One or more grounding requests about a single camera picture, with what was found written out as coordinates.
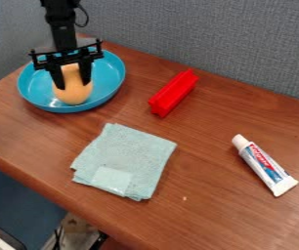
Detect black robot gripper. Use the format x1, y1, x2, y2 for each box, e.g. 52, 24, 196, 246
29, 24, 103, 90

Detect yellow egg-shaped ball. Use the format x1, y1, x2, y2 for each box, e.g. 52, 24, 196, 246
52, 63, 93, 105

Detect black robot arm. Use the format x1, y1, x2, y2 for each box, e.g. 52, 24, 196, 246
29, 0, 104, 90

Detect blue plastic plate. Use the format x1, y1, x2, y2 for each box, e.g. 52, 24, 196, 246
17, 50, 127, 113

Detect red plastic block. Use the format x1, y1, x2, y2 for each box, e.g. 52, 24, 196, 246
149, 69, 200, 117

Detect light green folded cloth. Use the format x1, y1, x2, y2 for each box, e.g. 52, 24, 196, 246
71, 123, 177, 201

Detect grey object under table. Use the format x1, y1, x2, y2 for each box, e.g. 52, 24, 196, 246
41, 213, 108, 250

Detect white toothpaste tube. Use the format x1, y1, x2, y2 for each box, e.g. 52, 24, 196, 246
232, 134, 299, 197

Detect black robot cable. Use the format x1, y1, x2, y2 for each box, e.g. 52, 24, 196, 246
72, 0, 89, 28

